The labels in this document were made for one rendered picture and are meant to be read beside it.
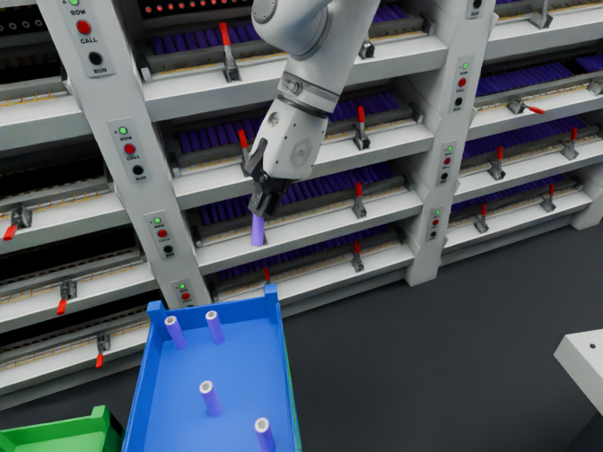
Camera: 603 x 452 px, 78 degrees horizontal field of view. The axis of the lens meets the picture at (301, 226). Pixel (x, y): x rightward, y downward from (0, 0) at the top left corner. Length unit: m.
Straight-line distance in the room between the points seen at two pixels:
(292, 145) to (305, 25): 0.15
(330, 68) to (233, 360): 0.44
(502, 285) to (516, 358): 0.26
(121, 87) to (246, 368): 0.49
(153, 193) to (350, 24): 0.48
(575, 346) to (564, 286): 0.64
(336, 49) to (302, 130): 0.11
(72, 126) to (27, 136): 0.07
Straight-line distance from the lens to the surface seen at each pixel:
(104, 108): 0.72
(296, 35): 0.47
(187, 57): 0.77
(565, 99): 1.26
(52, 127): 0.75
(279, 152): 0.51
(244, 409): 0.58
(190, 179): 0.82
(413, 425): 1.02
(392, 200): 1.04
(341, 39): 0.51
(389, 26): 0.89
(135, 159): 0.75
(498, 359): 1.17
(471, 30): 0.93
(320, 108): 0.52
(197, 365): 0.63
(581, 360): 0.80
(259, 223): 0.59
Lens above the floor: 0.91
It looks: 38 degrees down
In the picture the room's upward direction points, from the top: 5 degrees counter-clockwise
